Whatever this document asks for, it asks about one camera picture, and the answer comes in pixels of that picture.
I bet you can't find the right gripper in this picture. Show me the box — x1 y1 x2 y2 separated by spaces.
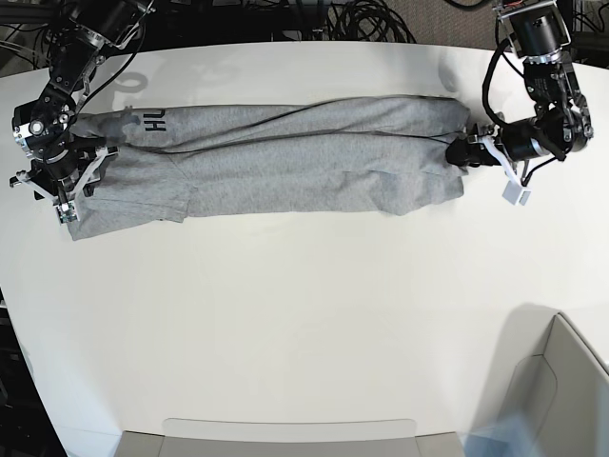
9 137 119 204

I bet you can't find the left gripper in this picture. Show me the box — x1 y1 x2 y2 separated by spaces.
445 124 547 188

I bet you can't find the grey T-shirt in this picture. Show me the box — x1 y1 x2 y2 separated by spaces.
68 96 470 240

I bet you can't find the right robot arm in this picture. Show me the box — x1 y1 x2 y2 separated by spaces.
10 1 155 207

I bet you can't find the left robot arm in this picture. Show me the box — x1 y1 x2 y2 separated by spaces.
445 1 594 189

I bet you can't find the grey bin right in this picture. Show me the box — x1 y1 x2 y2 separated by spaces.
501 313 608 456

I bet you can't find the blue cloth in corner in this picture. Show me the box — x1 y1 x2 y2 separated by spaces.
462 413 539 457

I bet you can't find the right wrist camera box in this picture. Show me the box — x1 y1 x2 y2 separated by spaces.
54 200 80 225

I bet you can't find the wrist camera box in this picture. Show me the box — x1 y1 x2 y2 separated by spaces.
502 181 532 206
54 200 80 225

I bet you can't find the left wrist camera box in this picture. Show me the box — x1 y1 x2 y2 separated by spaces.
502 181 532 206

